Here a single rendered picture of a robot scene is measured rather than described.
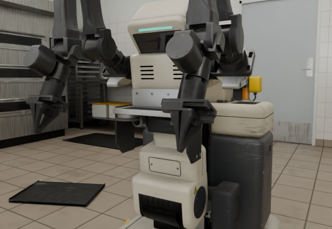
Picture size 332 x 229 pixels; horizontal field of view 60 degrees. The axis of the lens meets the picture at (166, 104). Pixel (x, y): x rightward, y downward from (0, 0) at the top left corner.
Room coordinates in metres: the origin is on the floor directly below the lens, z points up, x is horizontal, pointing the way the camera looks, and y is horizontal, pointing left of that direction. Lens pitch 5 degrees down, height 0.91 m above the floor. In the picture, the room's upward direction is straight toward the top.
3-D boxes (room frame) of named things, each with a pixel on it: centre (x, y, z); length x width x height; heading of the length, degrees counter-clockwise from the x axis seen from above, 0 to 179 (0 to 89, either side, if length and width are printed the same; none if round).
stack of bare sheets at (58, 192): (2.22, 0.84, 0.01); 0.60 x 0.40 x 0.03; 83
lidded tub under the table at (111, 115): (5.07, 0.74, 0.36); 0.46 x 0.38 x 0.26; 149
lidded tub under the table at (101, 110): (5.28, 1.08, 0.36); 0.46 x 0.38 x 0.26; 147
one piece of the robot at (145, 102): (0.91, 0.02, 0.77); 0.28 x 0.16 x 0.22; 61
